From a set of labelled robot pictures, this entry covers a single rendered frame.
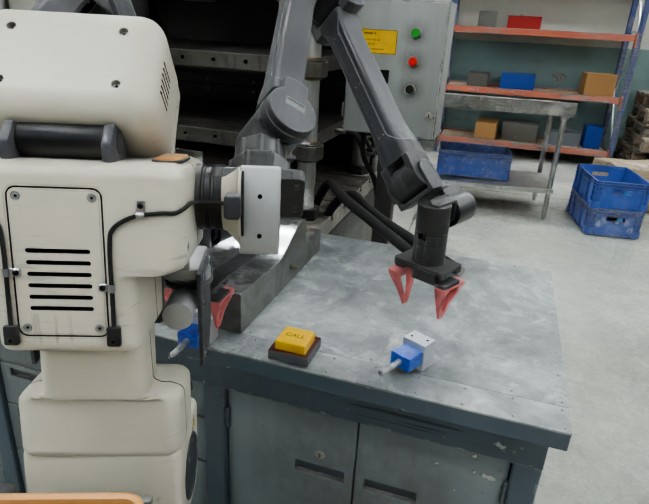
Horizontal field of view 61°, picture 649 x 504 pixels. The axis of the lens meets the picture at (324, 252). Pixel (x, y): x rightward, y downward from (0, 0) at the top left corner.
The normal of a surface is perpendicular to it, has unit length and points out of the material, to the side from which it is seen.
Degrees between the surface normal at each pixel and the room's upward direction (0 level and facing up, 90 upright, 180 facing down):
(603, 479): 0
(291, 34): 44
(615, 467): 0
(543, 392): 0
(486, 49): 90
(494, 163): 92
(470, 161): 93
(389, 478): 90
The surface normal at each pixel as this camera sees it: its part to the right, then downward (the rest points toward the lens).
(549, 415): 0.05, -0.92
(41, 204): 0.07, 0.25
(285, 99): 0.56, -0.43
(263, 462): -0.32, 0.35
